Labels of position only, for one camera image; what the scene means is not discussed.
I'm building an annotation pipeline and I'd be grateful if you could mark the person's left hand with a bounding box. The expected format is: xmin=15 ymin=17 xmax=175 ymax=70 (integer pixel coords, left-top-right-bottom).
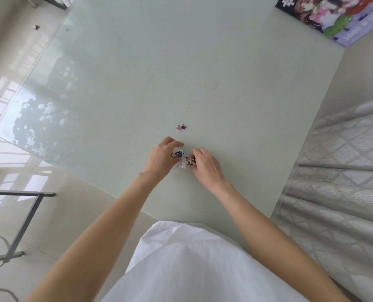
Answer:
xmin=142 ymin=136 xmax=186 ymax=186

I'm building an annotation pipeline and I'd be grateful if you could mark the person's right hand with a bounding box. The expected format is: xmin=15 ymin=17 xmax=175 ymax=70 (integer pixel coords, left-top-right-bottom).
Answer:
xmin=189 ymin=147 xmax=228 ymax=194

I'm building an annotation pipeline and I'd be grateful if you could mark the pile of puzzle pieces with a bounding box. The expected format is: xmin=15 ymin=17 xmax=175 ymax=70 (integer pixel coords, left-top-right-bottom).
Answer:
xmin=170 ymin=150 xmax=197 ymax=169

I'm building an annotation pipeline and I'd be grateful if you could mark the cartoon print puzzle box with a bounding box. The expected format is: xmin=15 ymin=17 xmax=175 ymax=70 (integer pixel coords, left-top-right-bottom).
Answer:
xmin=274 ymin=0 xmax=373 ymax=47

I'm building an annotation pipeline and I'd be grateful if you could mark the person's right forearm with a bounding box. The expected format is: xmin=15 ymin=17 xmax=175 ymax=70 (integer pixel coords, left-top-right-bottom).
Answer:
xmin=213 ymin=181 xmax=352 ymax=302

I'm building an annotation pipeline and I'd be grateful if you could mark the person's left forearm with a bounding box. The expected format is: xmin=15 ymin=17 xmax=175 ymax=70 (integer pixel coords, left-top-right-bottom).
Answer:
xmin=26 ymin=173 xmax=157 ymax=302

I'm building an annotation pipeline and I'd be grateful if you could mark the person's white shirt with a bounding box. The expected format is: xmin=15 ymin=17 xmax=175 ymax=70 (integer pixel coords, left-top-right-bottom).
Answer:
xmin=100 ymin=220 xmax=310 ymax=302

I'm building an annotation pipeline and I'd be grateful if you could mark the grey patterned curtain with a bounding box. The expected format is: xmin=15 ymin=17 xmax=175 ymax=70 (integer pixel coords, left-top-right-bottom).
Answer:
xmin=269 ymin=96 xmax=373 ymax=302

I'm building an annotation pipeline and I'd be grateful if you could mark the grey metal chair frame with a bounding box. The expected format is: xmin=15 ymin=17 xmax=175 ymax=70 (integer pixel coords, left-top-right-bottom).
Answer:
xmin=0 ymin=165 xmax=56 ymax=264

